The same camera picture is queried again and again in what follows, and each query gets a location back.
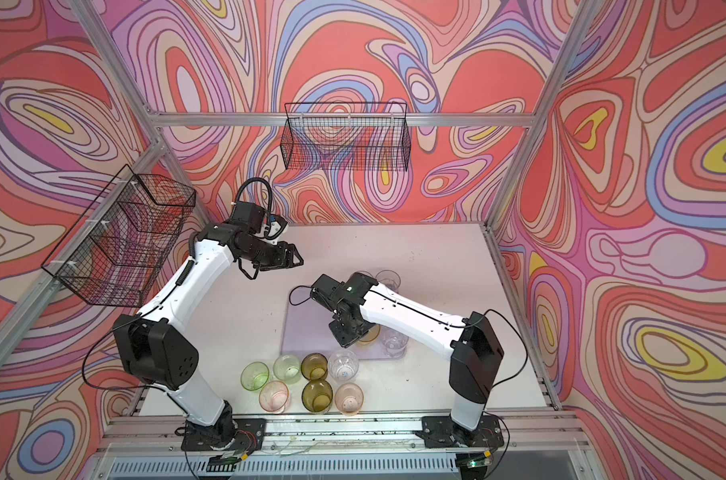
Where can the black wire basket wall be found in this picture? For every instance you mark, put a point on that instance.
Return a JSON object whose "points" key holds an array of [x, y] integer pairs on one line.
{"points": [[115, 251], [346, 136]]}

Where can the pink glass left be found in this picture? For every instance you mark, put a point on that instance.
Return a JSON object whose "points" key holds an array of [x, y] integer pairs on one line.
{"points": [[274, 397]]}

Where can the lavender plastic tray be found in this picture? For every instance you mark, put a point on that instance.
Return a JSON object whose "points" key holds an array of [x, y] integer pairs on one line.
{"points": [[306, 330]]}

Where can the dark olive glass front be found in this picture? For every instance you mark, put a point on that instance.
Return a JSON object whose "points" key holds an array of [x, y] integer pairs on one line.
{"points": [[317, 396]]}

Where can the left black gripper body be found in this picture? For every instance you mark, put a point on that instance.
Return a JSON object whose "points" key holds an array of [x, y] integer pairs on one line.
{"points": [[266, 255]]}

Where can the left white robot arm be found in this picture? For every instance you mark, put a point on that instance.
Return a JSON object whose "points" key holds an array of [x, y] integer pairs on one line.
{"points": [[153, 344]]}

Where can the green glass far left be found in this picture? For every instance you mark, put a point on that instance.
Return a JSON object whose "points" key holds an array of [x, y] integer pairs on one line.
{"points": [[255, 376]]}

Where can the peach pink glass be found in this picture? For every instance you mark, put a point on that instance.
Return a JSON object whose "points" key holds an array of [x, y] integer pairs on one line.
{"points": [[349, 399]]}

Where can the aluminium front rail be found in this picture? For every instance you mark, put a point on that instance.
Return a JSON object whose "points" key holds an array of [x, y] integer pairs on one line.
{"points": [[284, 435]]}

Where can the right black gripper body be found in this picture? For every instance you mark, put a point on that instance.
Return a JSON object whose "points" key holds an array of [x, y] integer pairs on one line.
{"points": [[348, 333]]}

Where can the dark olive glass back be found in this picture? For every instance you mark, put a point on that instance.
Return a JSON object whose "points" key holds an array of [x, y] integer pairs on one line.
{"points": [[314, 367]]}

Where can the light green glass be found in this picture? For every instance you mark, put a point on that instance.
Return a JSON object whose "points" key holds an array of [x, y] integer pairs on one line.
{"points": [[287, 368]]}

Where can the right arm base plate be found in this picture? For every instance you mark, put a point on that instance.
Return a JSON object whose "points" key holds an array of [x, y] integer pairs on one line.
{"points": [[443, 432]]}

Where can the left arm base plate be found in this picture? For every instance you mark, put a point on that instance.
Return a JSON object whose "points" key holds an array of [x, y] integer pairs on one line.
{"points": [[244, 435]]}

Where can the clear glass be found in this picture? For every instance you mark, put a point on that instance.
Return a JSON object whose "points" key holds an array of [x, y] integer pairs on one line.
{"points": [[390, 279], [343, 365], [394, 343]]}

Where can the black wire basket left wall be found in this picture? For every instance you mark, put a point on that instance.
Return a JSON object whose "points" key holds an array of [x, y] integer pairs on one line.
{"points": [[115, 251]]}

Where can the yellow glass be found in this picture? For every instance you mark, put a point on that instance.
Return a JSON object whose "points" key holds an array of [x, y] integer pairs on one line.
{"points": [[370, 336]]}

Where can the dark olive glass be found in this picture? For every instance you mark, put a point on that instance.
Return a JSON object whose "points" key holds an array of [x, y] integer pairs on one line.
{"points": [[317, 396], [314, 367]]}

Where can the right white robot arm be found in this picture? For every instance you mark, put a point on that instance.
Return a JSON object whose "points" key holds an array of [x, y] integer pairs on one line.
{"points": [[469, 344]]}

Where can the black wire basket back wall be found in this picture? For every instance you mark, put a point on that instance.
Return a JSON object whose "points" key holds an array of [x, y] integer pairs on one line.
{"points": [[346, 136]]}

